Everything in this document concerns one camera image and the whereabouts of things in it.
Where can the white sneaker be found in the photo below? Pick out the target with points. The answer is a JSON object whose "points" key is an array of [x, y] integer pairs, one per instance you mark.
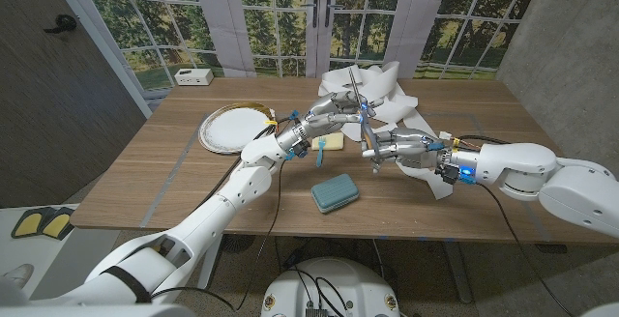
{"points": [[17, 274]]}

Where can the white receipt paper strip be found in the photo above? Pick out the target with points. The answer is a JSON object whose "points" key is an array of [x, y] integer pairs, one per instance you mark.
{"points": [[440, 189]]}

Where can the grey orange scissors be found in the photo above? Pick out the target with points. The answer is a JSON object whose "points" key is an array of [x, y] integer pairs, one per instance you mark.
{"points": [[366, 131]]}

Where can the teal soapbox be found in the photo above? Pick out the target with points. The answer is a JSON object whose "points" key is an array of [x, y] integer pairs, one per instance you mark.
{"points": [[334, 192]]}

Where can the printed window backdrop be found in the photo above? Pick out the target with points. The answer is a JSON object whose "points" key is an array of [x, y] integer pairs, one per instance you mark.
{"points": [[159, 27]]}

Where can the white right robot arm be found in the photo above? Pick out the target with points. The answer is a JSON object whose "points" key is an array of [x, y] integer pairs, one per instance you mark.
{"points": [[570, 186]]}

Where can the white table leg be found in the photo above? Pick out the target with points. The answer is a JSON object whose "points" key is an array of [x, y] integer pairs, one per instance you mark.
{"points": [[209, 273]]}

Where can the grey table leg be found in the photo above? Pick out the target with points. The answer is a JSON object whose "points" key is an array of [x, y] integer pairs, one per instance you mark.
{"points": [[457, 273]]}

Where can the blue plastic fork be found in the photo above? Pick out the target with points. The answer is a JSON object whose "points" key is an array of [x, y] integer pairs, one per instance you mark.
{"points": [[319, 157]]}

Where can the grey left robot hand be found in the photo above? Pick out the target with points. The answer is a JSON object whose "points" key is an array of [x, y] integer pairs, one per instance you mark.
{"points": [[329, 114]]}

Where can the gold rimmed paper plate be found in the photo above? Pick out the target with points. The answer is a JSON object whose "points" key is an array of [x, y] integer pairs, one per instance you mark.
{"points": [[232, 128]]}

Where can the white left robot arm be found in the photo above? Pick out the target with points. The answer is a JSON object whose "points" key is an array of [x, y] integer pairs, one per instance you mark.
{"points": [[217, 210]]}

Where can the white robot torso base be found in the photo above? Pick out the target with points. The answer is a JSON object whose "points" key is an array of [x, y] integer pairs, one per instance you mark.
{"points": [[338, 283]]}

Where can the yellow sponge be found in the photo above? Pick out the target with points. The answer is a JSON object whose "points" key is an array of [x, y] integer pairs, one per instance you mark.
{"points": [[333, 142]]}

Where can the yellow black foot pad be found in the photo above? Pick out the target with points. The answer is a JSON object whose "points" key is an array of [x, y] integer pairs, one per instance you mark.
{"points": [[63, 222], [29, 222]]}

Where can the dark round floor fan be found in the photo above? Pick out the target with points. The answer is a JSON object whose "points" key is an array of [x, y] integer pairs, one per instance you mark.
{"points": [[239, 243]]}

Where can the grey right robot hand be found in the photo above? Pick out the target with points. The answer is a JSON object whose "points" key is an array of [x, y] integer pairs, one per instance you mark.
{"points": [[411, 150]]}

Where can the white power box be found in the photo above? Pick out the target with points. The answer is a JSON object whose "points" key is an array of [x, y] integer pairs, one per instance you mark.
{"points": [[193, 77]]}

